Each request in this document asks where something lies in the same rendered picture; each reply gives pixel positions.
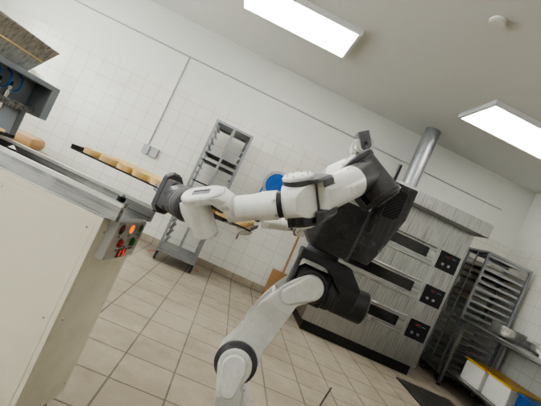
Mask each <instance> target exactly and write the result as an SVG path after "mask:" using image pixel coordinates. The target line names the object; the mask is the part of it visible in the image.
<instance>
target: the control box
mask: <svg viewBox="0 0 541 406"><path fill-rule="evenodd" d="M146 223H147V222H145V221H143V220H142V219H137V218H120V220H119V222H114V221H112V220H110V222H109V225H108V228H107V230H106V232H105V234H104V236H103V238H102V240H101V243H100V245H99V247H98V248H97V251H96V253H95V255H94V258H96V259H99V260H106V259H113V258H117V255H118V252H119V253H120V250H121V253H120V255H119V256H118V257H122V254H123V253H122V252H124V249H126V250H125V252H124V254H123V256H125V255H132V253H133V251H134V249H135V247H136V245H137V242H138V240H139V238H140V236H141V234H142V232H143V229H144V227H145V225H146ZM142 225H143V229H142V231H141V232H140V233H139V232H138V230H139V228H140V227H141V226H142ZM123 226H126V228H125V230H124V232H123V233H122V234H120V229H121V228H122V227H123ZM132 226H135V228H134V231H133V232H132V233H131V234H130V229H131V227H132ZM132 238H135V240H136V241H135V244H134V245H133V246H130V241H131V239H132ZM121 239H122V240H124V244H123V245H122V247H121V248H118V247H117V244H118V242H119V241H120V240H121Z"/></svg>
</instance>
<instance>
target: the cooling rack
mask: <svg viewBox="0 0 541 406"><path fill-rule="evenodd" d="M469 250H471V251H474V252H476V253H477V256H476V258H475V259H474V261H473V265H474V264H475V261H476V259H477V257H478V254H480V255H483V256H485V257H486V259H485V262H484V263H483V265H482V268H481V270H480V272H479V275H478V277H477V279H476V282H475V284H474V285H473V289H472V291H471V292H470V294H469V298H468V299H467V301H466V303H465V306H464V308H463V310H462V313H461V315H460V317H459V320H458V322H457V323H456V327H455V329H454V330H453V332H452V336H451V337H450V339H449V341H448V344H447V346H446V348H445V351H444V353H443V355H442V358H441V360H440V362H435V361H433V360H432V357H433V355H434V353H435V351H436V348H437V346H438V344H439V342H440V339H441V337H442V335H443V333H444V330H445V328H446V326H447V324H448V321H449V319H450V317H451V315H452V312H453V310H454V308H455V306H456V303H457V301H458V299H459V297H460V295H461V292H462V290H463V288H464V286H465V283H466V281H467V279H468V277H469V274H470V272H471V271H472V268H473V265H472V266H471V268H470V271H469V273H468V275H467V277H466V280H465V282H464V284H463V287H462V289H461V290H460V294H459V296H458V297H457V299H456V303H455V304H454V306H453V308H452V311H451V313H450V315H449V318H448V320H447V322H446V325H445V327H444V329H443V332H442V334H441V335H440V338H439V341H438V342H437V344H436V348H435V349H434V351H433V353H432V356H431V358H426V357H424V355H425V353H426V352H425V351H424V350H425V349H427V348H428V345H427V344H428V343H429V344H430V342H431V340H430V337H431V338H432V337H433V335H434V334H433V333H432V332H433V331H434V332H435V331H436V328H435V326H436V325H438V324H439V322H438V320H440V319H441V315H440V314H443V313H444V310H443V308H446V306H447V305H446V304H445V303H446V302H448V301H449V299H448V297H449V296H450V297H451V295H452V293H451V290H452V291H453V290H454V288H455V287H453V285H454V284H455V285H456V283H457V281H456V279H459V277H460V276H459V275H458V274H459V273H461V272H462V269H461V267H464V266H465V263H464V261H465V262H466V261H467V259H468V258H466V256H469V254H470V252H469ZM491 255H493V256H495V257H497V258H499V259H501V260H503V261H505V262H508V263H510V264H512V265H514V266H516V267H518V268H521V269H523V270H524V271H527V272H530V273H531V270H529V269H527V268H525V267H522V266H520V265H518V264H516V263H514V262H512V261H510V260H508V259H505V258H503V257H501V256H500V255H497V254H495V253H493V252H491V251H485V250H480V249H476V248H472V247H470V248H469V249H468V251H467V254H466V256H465V258H464V260H463V263H462V264H461V266H460V270H459V271H458V273H457V275H456V278H455V280H454V282H453V284H452V287H451V289H450V291H449V294H448V296H447V298H446V301H445V302H444V305H443V307H442V309H441V311H440V314H439V316H438V318H437V320H436V323H435V325H434V327H433V329H432V332H431V334H430V336H429V338H428V340H427V343H426V345H425V347H424V349H423V352H422V354H421V356H420V358H422V359H423V360H424V361H423V365H424V366H426V364H428V365H429V366H431V367H432V368H433V369H434V370H435V371H436V372H438V373H439V374H440V372H441V369H442V367H443V365H442V364H443V362H444V360H445V357H446V355H447V353H448V350H449V348H450V346H451V344H452V341H453V339H454V337H455V335H456V332H457V330H458V328H459V326H460V324H461V321H460V318H462V319H463V317H464V315H465V312H466V310H467V308H468V306H469V303H470V301H471V300H472V297H473V294H474V293H475V290H476V288H477V286H478V283H479V281H480V279H481V277H482V274H483V272H484V270H485V267H486V265H487V263H488V262H489V259H491V260H493V261H495V262H497V263H500V264H501V265H503V266H505V267H508V268H512V267H510V266H507V265H505V264H504V263H501V262H499V261H497V260H496V259H492V258H490V256H491ZM512 269H514V268H512ZM439 374H438V375H439ZM444 376H447V377H449V378H451V379H454V380H456V381H458V382H460V381H459V380H458V379H456V378H455V377H454V376H453V375H451V374H450V373H449V372H448V371H446V372H445V374H444Z"/></svg>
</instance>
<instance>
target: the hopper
mask: <svg viewBox="0 0 541 406"><path fill-rule="evenodd" d="M58 55H59V53H58V52H57V51H55V50H54V49H53V48H51V47H49V46H48V45H47V44H45V43H44V42H43V41H42V40H40V39H39V38H37V37H36V36H35V35H33V34H32V33H30V32H29V31H28V30H27V29H25V28H24V27H22V26H21V25H19V24H18V23H17V22H15V21H14V20H13V19H12V18H10V17H9V16H7V15H6V14H4V13H3V12H2V11H0V56H2V57H4V58H6V59H8V60H9V61H11V62H13V63H14V64H17V65H18V66H19V67H21V68H23V69H25V70H27V71H29V70H31V69H33V68H35V67H37V66H38V65H40V64H42V63H44V62H46V61H48V60H50V59H51V58H53V57H55V56H58Z"/></svg>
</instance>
